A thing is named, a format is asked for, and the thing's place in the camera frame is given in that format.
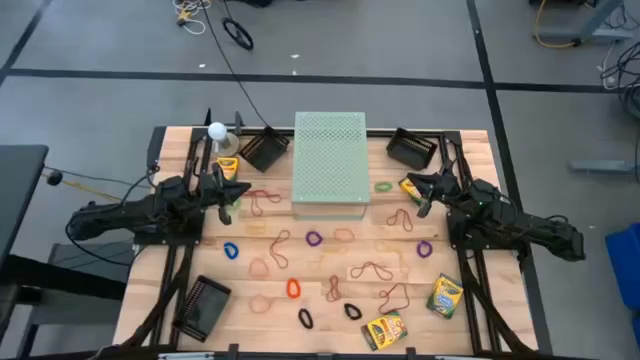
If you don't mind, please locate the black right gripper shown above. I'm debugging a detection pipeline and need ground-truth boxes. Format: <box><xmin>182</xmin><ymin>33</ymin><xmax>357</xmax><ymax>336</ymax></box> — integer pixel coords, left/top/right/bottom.
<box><xmin>407</xmin><ymin>173</ymin><xmax>461</xmax><ymax>219</ymax></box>

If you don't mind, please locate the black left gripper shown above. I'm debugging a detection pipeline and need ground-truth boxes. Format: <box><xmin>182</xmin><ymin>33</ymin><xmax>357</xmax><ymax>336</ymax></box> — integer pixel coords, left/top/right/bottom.
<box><xmin>202</xmin><ymin>162</ymin><xmax>252</xmax><ymax>226</ymax></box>

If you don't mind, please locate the yellow green crayon box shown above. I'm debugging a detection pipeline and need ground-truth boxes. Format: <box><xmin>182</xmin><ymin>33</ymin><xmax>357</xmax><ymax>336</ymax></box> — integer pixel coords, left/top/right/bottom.
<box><xmin>359</xmin><ymin>310</ymin><xmax>409</xmax><ymax>352</ymax></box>
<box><xmin>215</xmin><ymin>155</ymin><xmax>241</xmax><ymax>182</ymax></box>
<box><xmin>398</xmin><ymin>177</ymin><xmax>424</xmax><ymax>207</ymax></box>
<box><xmin>425</xmin><ymin>272</ymin><xmax>465</xmax><ymax>320</ymax></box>

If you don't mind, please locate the red rubber band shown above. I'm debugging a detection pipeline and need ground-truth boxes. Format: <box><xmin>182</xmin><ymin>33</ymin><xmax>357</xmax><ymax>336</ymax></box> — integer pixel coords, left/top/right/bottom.
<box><xmin>385</xmin><ymin>208</ymin><xmax>415</xmax><ymax>233</ymax></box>
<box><xmin>243</xmin><ymin>188</ymin><xmax>283</xmax><ymax>218</ymax></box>
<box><xmin>325</xmin><ymin>274</ymin><xmax>343</xmax><ymax>303</ymax></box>
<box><xmin>268</xmin><ymin>229</ymin><xmax>292</xmax><ymax>270</ymax></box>
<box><xmin>377</xmin><ymin>282</ymin><xmax>411</xmax><ymax>315</ymax></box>
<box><xmin>349</xmin><ymin>261</ymin><xmax>395</xmax><ymax>282</ymax></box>

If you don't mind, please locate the black slotted plastic basket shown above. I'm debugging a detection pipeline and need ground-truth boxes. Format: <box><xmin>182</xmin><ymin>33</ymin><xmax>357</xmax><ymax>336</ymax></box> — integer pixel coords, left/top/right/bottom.
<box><xmin>172</xmin><ymin>274</ymin><xmax>233</xmax><ymax>344</ymax></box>
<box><xmin>385</xmin><ymin>127</ymin><xmax>439</xmax><ymax>172</ymax></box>
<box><xmin>237</xmin><ymin>125</ymin><xmax>291</xmax><ymax>174</ymax></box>

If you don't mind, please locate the grey metal desk base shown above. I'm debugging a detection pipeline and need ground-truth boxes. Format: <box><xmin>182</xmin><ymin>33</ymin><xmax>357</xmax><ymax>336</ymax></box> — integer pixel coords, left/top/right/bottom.
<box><xmin>17</xmin><ymin>242</ymin><xmax>137</xmax><ymax>359</ymax></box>

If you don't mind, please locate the grey desk leg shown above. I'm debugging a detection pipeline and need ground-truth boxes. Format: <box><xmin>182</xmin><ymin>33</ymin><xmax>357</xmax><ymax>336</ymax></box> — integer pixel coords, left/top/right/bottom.
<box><xmin>537</xmin><ymin>0</ymin><xmax>634</xmax><ymax>44</ymax></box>

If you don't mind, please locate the white bulb table lamp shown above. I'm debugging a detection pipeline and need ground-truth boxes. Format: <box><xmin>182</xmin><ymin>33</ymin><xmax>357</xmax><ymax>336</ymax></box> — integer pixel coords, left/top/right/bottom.
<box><xmin>206</xmin><ymin>121</ymin><xmax>241</xmax><ymax>158</ymax></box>

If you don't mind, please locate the green perforated metal shelf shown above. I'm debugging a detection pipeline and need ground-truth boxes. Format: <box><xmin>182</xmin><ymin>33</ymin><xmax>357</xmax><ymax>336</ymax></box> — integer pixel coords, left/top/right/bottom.
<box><xmin>291</xmin><ymin>111</ymin><xmax>372</xmax><ymax>222</ymax></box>

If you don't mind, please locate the grey floor bar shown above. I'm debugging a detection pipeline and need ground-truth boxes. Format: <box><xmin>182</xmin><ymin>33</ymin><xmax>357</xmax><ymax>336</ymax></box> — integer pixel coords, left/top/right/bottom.
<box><xmin>568</xmin><ymin>158</ymin><xmax>640</xmax><ymax>175</ymax></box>

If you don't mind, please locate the blue plastic bin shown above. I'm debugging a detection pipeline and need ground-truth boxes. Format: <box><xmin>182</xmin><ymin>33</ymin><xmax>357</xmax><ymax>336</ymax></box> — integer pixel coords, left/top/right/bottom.
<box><xmin>604</xmin><ymin>227</ymin><xmax>640</xmax><ymax>351</ymax></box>

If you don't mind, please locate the black aluminium table frame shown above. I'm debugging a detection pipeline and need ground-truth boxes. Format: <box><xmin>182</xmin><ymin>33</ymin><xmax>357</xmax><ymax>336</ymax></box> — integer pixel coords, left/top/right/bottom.
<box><xmin>112</xmin><ymin>124</ymin><xmax>554</xmax><ymax>360</ymax></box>

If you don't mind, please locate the long black cable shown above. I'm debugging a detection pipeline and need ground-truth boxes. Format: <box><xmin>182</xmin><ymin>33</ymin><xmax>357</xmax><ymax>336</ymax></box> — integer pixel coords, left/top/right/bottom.
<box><xmin>199</xmin><ymin>0</ymin><xmax>274</xmax><ymax>129</ymax></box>

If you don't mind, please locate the black ring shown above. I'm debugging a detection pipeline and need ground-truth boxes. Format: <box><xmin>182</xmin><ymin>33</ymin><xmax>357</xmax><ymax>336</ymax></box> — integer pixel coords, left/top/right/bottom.
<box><xmin>221</xmin><ymin>17</ymin><xmax>255</xmax><ymax>52</ymax></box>

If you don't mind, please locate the silver metal bracket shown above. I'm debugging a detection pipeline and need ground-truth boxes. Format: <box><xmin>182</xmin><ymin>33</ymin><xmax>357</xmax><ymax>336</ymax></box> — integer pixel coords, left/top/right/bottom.
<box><xmin>158</xmin><ymin>352</ymin><xmax>216</xmax><ymax>360</ymax></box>

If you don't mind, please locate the white yellow cable bundle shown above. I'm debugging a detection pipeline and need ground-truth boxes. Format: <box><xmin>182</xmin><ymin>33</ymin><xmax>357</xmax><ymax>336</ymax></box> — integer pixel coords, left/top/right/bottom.
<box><xmin>172</xmin><ymin>0</ymin><xmax>214</xmax><ymax>36</ymax></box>

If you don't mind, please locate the yellow floor cable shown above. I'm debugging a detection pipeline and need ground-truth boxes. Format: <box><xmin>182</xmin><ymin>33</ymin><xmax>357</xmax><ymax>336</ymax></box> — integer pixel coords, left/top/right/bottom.
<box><xmin>533</xmin><ymin>0</ymin><xmax>581</xmax><ymax>50</ymax></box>

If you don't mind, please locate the black cable tangle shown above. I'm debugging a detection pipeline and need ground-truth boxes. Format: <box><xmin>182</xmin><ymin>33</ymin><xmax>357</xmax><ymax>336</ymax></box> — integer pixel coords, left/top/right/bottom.
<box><xmin>599</xmin><ymin>42</ymin><xmax>640</xmax><ymax>121</ymax></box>

